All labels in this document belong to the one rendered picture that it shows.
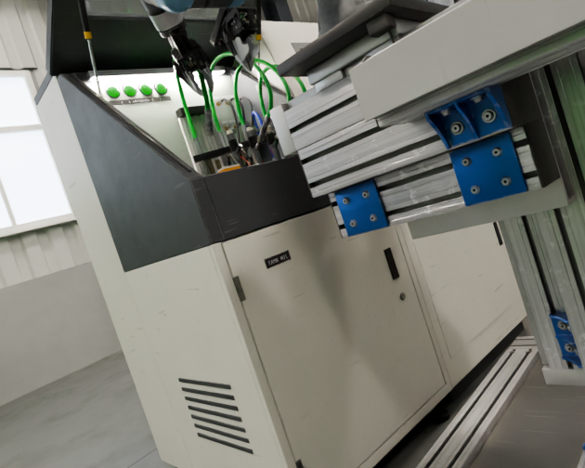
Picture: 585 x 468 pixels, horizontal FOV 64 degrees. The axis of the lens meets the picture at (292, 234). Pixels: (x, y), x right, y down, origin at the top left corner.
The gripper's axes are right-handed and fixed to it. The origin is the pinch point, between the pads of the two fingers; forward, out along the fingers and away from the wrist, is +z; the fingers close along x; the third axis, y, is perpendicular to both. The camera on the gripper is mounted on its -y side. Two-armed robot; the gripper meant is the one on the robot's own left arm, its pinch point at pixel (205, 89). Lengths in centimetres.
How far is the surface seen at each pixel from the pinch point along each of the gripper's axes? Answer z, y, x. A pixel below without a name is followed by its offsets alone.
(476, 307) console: 102, 51, 47
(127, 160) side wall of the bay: 3.8, 5.3, -28.5
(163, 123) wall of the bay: 20.1, -32.6, -16.4
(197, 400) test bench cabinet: 58, 48, -49
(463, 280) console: 93, 44, 47
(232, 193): 9.7, 33.8, -8.9
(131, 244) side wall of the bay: 27, 8, -43
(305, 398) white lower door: 49, 70, -20
